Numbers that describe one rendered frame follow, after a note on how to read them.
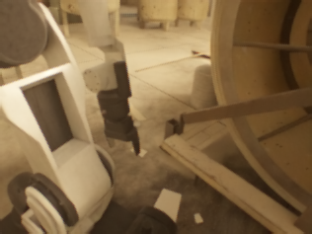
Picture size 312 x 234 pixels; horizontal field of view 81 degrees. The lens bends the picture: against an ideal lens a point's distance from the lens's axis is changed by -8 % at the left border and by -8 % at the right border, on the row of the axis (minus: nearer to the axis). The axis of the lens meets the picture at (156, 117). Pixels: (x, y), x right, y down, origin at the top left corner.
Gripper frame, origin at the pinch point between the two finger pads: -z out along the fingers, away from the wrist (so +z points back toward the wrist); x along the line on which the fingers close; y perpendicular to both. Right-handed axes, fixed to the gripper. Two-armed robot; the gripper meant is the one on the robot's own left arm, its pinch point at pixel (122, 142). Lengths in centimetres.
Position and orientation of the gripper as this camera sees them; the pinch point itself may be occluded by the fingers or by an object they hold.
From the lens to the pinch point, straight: 66.4
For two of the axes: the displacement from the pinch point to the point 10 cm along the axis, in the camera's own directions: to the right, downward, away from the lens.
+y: 5.0, -4.5, 7.4
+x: 8.6, 1.4, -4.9
